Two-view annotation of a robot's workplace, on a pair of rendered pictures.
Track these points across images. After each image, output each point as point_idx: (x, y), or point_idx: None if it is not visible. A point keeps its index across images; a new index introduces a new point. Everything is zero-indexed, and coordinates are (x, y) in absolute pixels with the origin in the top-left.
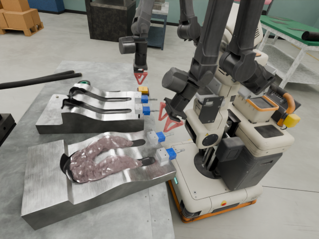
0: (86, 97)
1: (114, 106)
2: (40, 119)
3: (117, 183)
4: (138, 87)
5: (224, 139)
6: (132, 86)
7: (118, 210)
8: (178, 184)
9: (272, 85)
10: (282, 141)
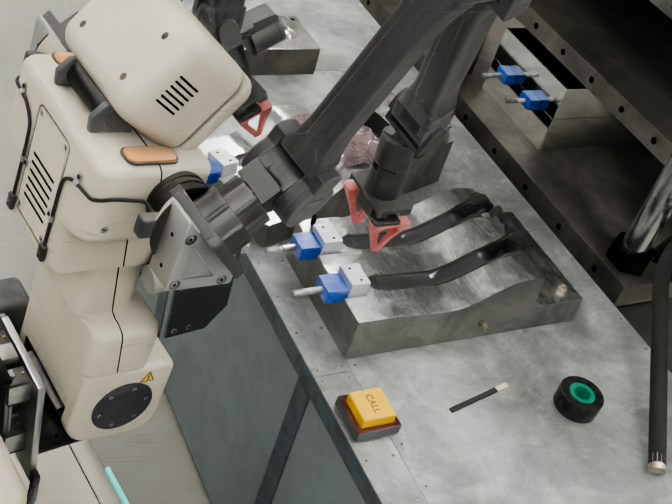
0: (470, 240)
1: (395, 256)
2: (518, 224)
3: (281, 106)
4: (403, 452)
5: (21, 298)
6: (431, 456)
7: None
8: (100, 462)
9: None
10: None
